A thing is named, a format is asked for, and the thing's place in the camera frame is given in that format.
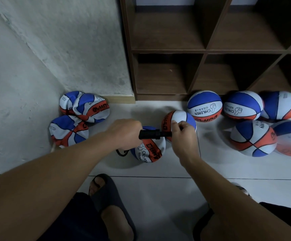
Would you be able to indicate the black hand pump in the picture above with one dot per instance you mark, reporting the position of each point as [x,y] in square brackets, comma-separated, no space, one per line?
[153,134]

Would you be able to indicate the black sandal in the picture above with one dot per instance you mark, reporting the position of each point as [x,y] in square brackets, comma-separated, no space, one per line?
[201,224]
[108,194]

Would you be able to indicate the person's left hand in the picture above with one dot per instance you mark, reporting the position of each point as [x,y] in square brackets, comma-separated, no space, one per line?
[125,134]

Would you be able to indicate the person's left foot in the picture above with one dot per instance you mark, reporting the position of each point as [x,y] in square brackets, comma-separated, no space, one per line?
[116,224]

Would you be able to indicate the person's right forearm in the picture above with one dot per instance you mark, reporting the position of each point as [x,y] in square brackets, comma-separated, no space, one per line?
[243,205]

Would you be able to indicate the person's left forearm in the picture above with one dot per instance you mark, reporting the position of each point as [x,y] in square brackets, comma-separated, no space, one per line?
[35,193]

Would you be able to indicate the brown wooden cubby shelf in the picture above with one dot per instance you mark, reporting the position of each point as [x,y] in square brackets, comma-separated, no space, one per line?
[165,40]

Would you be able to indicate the person's right hand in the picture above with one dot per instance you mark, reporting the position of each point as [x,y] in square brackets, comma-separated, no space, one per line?
[185,142]

